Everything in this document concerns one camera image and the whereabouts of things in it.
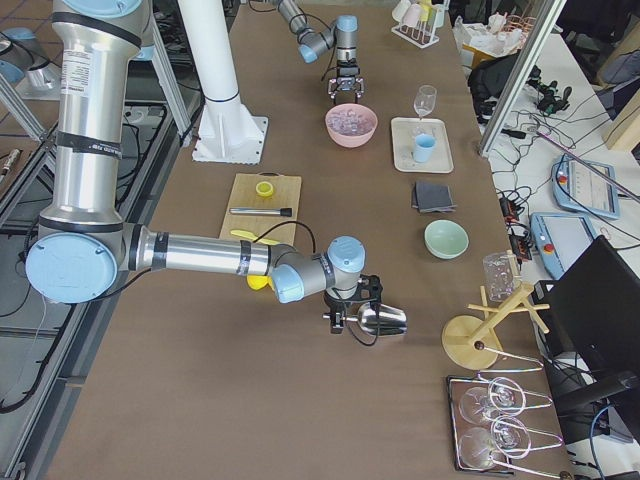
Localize halved lemon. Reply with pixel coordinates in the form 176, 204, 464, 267
255, 181, 275, 198

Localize pink bowl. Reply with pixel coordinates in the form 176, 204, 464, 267
325, 103, 378, 148

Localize lower yellow lemon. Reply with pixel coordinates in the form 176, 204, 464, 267
246, 275, 273, 290

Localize blue teach pendant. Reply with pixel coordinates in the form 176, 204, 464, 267
551, 154, 621, 219
529, 212, 597, 280

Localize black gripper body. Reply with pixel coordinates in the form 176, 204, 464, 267
327, 59, 364, 93
323, 288, 361, 324

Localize steel muddler black tip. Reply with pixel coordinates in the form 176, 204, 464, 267
228, 207, 293, 218

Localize cream rabbit print tray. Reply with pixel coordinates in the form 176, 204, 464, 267
390, 117, 454, 174

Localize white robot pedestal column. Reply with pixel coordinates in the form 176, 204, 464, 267
179, 0, 244, 145

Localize black framed glass tray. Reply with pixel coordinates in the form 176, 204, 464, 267
445, 375, 515, 478

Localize light blue plastic cup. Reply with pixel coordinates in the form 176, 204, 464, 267
412, 133, 436, 164

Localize bamboo cutting board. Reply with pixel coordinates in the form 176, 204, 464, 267
219, 173, 302, 240

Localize upper hanging wine glass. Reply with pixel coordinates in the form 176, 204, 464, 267
458, 377, 526, 425

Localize black monitor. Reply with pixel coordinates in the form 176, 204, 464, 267
544, 236, 639, 438

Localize clear plastic ice cubes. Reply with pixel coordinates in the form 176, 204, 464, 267
326, 105, 375, 136

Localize lower hanging wine glass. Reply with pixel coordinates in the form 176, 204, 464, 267
458, 416, 532, 471

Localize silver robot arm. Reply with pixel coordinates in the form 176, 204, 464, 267
271, 0, 364, 104
26, 1, 380, 333

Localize pink upturned cup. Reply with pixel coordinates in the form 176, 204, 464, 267
400, 4, 422, 28

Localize stainless steel ice scoop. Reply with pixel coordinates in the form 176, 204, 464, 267
346, 302, 408, 336

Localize wooden mug tree stand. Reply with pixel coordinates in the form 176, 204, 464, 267
441, 254, 549, 371

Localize yellow plastic knife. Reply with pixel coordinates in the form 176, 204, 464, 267
230, 229, 279, 246

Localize folded grey cloth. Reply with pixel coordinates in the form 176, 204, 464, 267
411, 180, 456, 213

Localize clear glass on stand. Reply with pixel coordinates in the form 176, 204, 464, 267
483, 251, 516, 302

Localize pale green bowl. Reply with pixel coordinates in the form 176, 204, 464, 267
424, 220, 469, 260

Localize white wire cup rack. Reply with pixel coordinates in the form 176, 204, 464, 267
391, 0, 449, 49

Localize chrome wire glass holder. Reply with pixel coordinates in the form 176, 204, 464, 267
458, 370, 563, 471

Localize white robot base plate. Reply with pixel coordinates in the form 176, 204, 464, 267
192, 115, 269, 165

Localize lower blue teach pendant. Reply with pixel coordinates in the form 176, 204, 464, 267
529, 212, 597, 280

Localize upper blue teach pendant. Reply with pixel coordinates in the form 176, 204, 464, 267
551, 154, 621, 219

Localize hanging wine glass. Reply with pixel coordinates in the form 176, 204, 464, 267
458, 377, 526, 425
458, 416, 532, 471

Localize clear wine glass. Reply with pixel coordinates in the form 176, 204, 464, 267
413, 85, 437, 119

